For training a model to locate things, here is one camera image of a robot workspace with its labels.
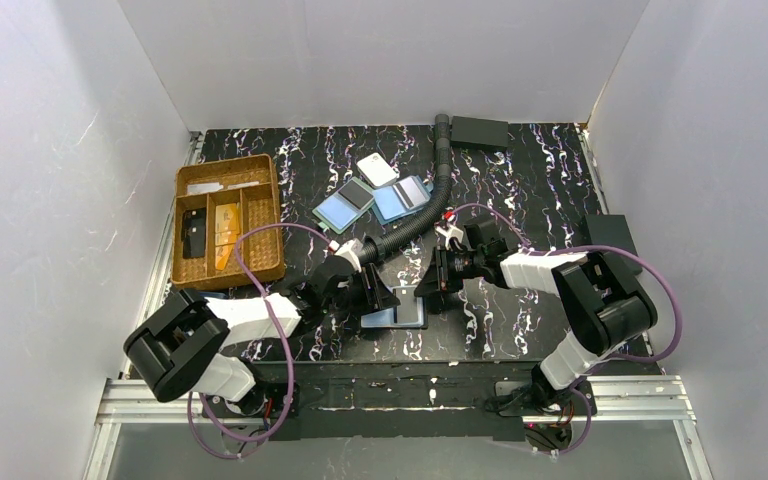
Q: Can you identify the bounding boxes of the green card holder open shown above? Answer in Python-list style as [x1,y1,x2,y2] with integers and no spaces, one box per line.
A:
[313,178,375,234]

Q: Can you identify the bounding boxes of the black box at right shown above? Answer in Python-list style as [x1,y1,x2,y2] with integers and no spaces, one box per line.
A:
[580,214,637,255]

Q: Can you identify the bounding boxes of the white card case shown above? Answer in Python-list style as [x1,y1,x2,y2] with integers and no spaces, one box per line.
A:
[356,153,399,189]

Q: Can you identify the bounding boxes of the gold cards in tray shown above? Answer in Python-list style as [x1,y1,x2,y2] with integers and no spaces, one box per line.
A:
[214,203,241,271]

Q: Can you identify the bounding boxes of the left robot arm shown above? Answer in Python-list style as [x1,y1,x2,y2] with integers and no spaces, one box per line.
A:
[123,256,427,403]

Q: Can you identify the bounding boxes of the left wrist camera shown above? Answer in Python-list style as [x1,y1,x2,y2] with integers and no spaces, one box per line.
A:
[328,239,363,272]

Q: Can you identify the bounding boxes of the black box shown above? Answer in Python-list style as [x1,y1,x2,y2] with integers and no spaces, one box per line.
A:
[580,214,637,255]
[450,116,509,151]

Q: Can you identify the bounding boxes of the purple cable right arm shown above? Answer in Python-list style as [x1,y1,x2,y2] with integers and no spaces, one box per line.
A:
[443,202,685,455]

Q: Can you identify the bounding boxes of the black box at back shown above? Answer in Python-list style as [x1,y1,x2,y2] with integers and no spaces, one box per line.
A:
[450,116,509,151]

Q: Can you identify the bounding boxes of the black corrugated hose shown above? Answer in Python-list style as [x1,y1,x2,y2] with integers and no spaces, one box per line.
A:
[357,113,455,266]

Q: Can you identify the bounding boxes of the blue card holder open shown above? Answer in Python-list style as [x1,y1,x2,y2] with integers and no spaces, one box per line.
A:
[372,175,433,225]

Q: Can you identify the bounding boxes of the aluminium frame rail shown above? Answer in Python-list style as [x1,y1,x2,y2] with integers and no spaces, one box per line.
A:
[84,374,712,479]

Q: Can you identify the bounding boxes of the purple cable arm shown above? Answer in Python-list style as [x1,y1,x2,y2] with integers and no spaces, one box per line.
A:
[443,202,685,455]
[186,223,342,461]

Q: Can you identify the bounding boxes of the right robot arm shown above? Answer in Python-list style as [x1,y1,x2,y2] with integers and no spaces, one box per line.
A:
[415,216,658,405]

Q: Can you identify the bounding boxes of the white card in tray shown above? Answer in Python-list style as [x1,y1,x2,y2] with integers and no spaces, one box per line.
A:
[185,181,260,195]

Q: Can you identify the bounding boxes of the black card in tray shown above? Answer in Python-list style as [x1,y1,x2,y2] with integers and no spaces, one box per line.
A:
[180,208,207,259]

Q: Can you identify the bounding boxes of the woven wicker tray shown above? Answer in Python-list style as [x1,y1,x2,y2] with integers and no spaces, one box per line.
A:
[170,154,286,291]

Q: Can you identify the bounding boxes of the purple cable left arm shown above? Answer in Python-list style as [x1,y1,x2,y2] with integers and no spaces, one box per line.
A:
[186,223,342,461]

